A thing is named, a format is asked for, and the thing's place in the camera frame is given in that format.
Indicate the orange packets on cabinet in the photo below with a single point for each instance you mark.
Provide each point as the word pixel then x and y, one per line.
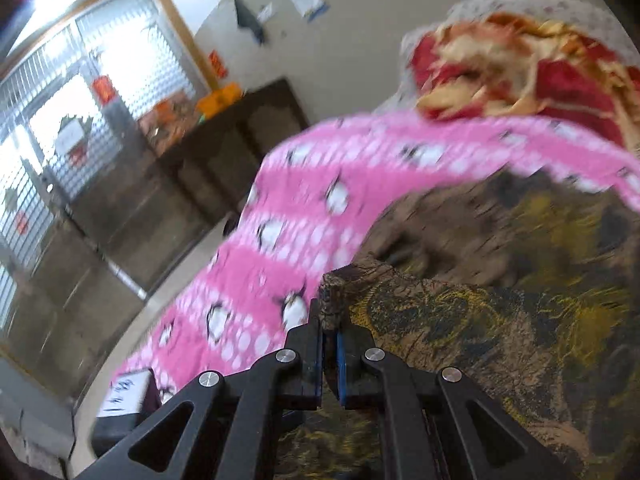
pixel 167 122

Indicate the red yellow floral blanket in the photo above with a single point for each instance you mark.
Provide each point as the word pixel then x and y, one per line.
pixel 525 75

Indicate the black wall hanger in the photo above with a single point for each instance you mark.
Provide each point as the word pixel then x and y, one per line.
pixel 247 17

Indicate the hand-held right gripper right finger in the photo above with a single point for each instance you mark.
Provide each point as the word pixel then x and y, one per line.
pixel 342 366

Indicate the red wall sign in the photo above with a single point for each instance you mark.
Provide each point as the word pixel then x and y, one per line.
pixel 218 64

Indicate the white lace pillow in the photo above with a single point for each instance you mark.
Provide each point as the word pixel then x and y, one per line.
pixel 505 2

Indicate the brown yellow patterned garment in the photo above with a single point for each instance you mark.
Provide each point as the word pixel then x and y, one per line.
pixel 500 310

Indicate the orange box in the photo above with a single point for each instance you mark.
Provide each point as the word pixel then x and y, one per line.
pixel 220 97

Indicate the dark wooden cabinet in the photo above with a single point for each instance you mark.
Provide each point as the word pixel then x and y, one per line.
pixel 235 155

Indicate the window with metal grille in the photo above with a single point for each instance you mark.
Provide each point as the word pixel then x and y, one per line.
pixel 75 110

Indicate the pink penguin print blanket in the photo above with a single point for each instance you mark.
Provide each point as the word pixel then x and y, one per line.
pixel 310 210

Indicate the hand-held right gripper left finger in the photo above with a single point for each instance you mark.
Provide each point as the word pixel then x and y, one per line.
pixel 318 360

